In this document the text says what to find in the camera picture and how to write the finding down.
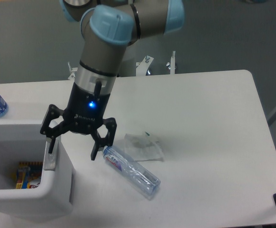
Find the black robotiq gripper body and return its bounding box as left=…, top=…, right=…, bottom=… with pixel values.
left=62, top=83, right=110, bottom=134

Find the white clamp post with screw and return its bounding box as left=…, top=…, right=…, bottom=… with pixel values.
left=166, top=50, right=176, bottom=75

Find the white metal frame bracket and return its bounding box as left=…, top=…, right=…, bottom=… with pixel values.
left=68, top=62, right=78, bottom=80

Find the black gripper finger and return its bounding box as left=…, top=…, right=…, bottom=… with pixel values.
left=90, top=117, right=117, bottom=160
left=39, top=104, right=72, bottom=154

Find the colourful snack package in bin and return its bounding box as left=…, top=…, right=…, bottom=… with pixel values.
left=16, top=161, right=43, bottom=189

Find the white push-top trash can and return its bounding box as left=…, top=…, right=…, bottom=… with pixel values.
left=0, top=119, right=75, bottom=221

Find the clear empty plastic bottle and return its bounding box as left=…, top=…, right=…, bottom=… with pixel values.
left=103, top=146, right=161, bottom=199

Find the crumpled clear plastic wrapper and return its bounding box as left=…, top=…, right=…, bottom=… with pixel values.
left=114, top=132, right=164, bottom=162

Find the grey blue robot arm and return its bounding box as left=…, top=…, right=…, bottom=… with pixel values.
left=40, top=0, right=185, bottom=160

